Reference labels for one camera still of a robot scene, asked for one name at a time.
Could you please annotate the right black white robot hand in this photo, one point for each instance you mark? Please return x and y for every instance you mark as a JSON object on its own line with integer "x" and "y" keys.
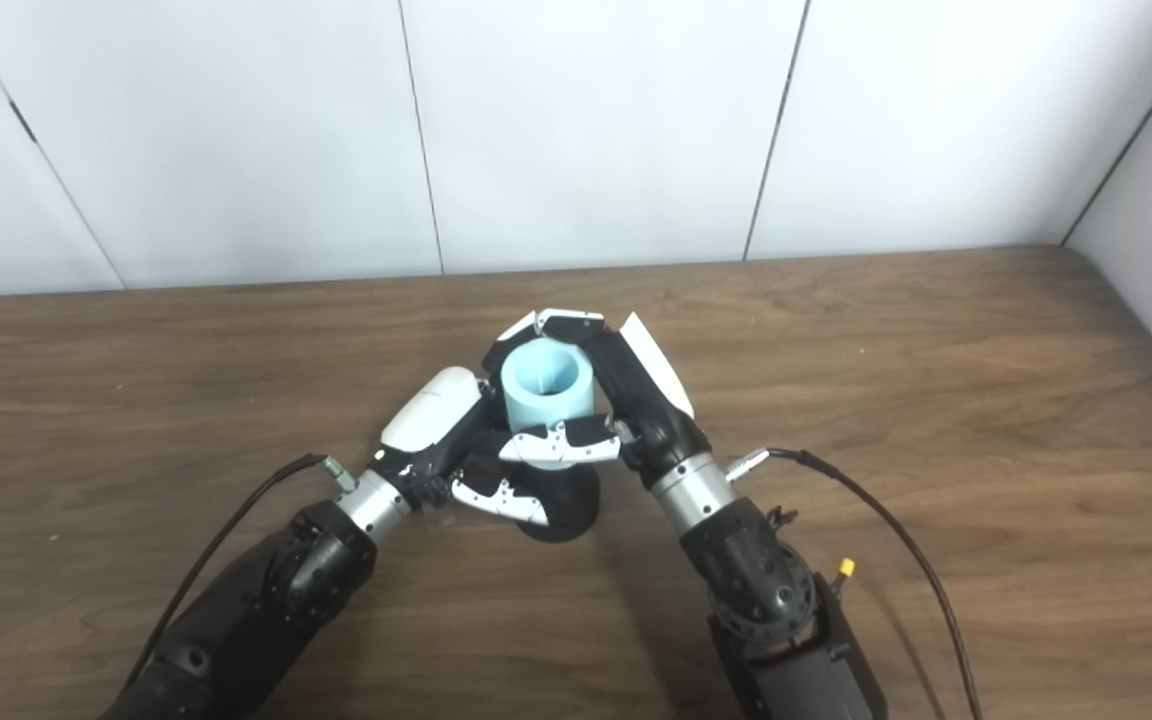
{"x": 646, "y": 400}

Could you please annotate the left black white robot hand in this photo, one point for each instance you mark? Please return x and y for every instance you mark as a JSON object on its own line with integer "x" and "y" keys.
{"x": 431, "y": 410}

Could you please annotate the black flared nozzle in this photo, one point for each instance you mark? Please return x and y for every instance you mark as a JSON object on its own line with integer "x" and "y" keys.
{"x": 566, "y": 505}

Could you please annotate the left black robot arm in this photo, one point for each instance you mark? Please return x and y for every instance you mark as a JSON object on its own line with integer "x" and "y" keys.
{"x": 246, "y": 610}

